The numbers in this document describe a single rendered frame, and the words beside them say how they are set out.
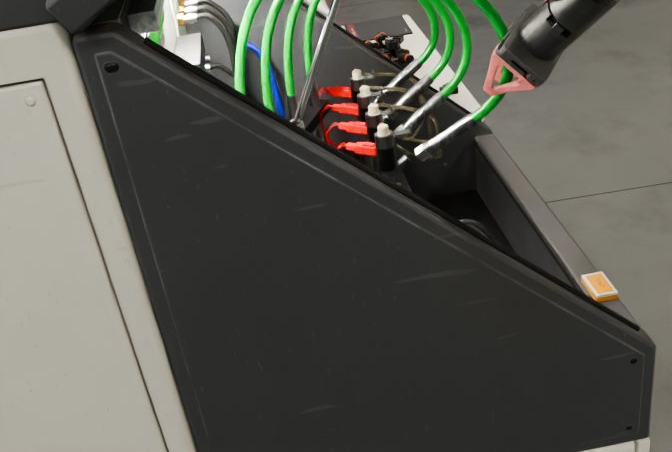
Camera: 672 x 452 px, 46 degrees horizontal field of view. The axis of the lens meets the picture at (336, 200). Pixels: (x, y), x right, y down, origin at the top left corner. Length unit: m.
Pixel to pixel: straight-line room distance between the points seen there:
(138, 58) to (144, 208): 0.15
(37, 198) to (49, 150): 0.05
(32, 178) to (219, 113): 0.19
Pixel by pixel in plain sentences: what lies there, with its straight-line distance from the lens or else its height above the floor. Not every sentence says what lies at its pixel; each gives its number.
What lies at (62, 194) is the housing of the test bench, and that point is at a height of 1.30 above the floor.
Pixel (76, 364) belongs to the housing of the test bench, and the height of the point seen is 1.09.
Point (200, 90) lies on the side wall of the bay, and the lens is 0.76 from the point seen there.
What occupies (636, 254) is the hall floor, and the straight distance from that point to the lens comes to 2.92.
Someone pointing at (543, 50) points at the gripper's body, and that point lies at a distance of 0.97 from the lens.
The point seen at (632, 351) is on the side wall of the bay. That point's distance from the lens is 1.06.
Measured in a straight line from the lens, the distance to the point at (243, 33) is 1.09.
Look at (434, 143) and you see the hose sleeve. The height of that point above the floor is 1.16.
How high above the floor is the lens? 1.64
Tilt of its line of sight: 30 degrees down
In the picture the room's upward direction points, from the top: 9 degrees counter-clockwise
